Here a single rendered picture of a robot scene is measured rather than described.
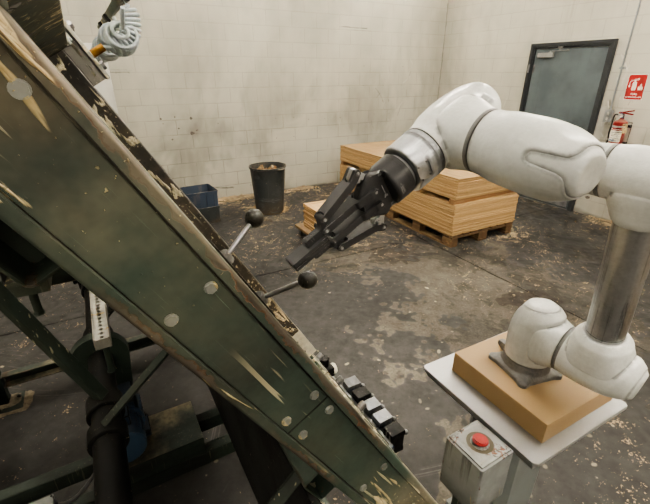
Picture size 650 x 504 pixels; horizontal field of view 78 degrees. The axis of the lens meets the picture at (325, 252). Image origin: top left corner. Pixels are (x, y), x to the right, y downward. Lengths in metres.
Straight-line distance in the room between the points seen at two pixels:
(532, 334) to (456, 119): 0.97
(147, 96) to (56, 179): 5.73
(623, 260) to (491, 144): 0.68
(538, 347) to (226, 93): 5.52
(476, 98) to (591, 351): 0.91
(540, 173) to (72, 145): 0.53
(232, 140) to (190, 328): 5.96
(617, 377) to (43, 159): 1.40
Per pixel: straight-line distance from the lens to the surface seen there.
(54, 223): 0.41
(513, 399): 1.53
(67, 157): 0.39
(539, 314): 1.49
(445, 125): 0.68
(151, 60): 6.12
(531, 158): 0.61
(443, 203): 4.65
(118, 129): 1.00
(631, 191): 1.14
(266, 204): 5.55
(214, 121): 6.28
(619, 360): 1.43
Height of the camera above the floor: 1.81
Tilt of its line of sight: 24 degrees down
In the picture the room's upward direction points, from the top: straight up
